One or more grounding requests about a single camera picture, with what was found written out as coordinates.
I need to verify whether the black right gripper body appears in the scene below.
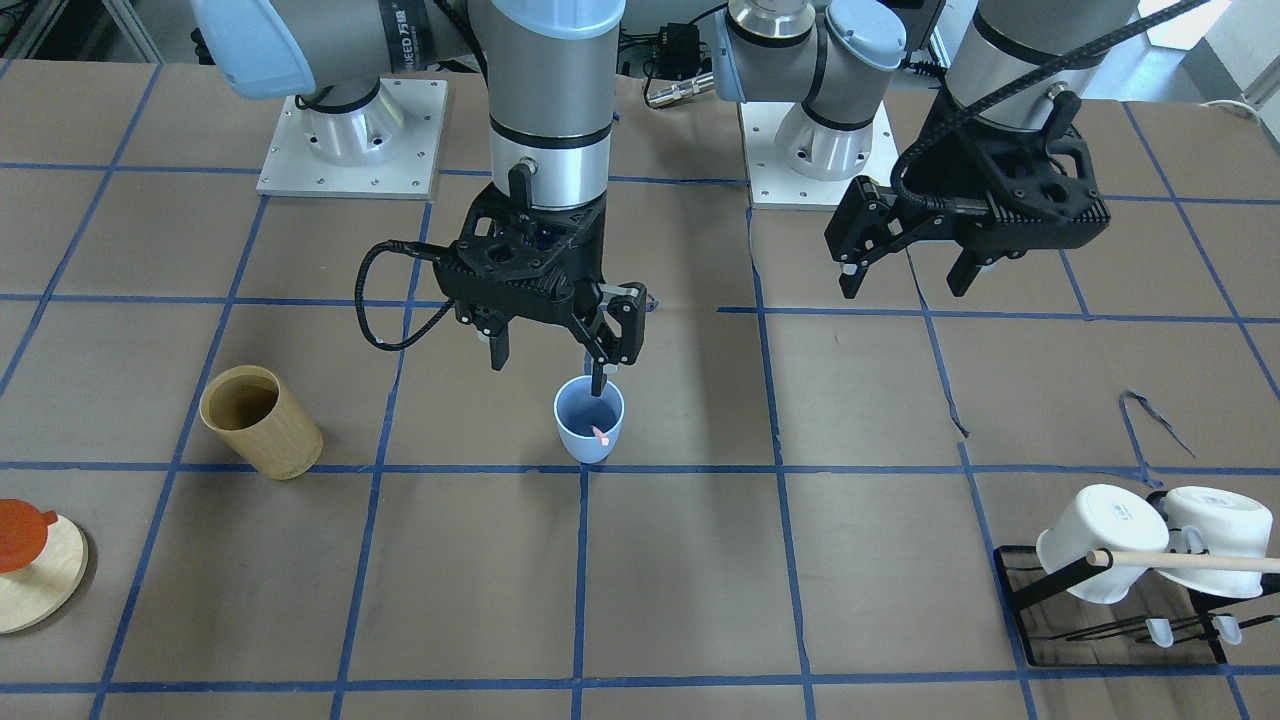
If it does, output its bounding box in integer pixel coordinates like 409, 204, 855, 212
445, 160, 605, 336

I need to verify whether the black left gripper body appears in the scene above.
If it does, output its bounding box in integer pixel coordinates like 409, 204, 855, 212
902, 90, 1111, 252

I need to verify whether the light blue cup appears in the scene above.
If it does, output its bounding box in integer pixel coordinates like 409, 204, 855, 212
552, 375, 626, 464

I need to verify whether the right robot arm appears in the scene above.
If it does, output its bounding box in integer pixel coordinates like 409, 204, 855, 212
191, 1, 648, 380

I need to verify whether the bamboo cup holder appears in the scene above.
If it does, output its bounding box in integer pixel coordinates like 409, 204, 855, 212
198, 365, 324, 480

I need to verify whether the white cup on rack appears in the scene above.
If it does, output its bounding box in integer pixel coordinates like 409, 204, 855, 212
1036, 484, 1169, 573
1157, 486, 1274, 600

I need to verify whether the black cup rack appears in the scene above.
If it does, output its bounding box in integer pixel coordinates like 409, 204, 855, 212
993, 489, 1277, 667

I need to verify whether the wooden rack rod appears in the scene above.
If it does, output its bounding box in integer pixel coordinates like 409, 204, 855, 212
1083, 548, 1280, 574

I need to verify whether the orange round lid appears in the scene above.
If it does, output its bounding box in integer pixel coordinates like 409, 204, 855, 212
1, 498, 59, 574

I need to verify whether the round wooden base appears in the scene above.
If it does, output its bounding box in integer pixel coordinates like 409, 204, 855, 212
1, 514, 90, 634

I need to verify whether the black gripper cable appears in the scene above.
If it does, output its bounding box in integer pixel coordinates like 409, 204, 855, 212
357, 240, 461, 354
892, 0, 1211, 206

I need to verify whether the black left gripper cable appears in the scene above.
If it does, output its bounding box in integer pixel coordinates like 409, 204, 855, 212
892, 0, 1211, 206

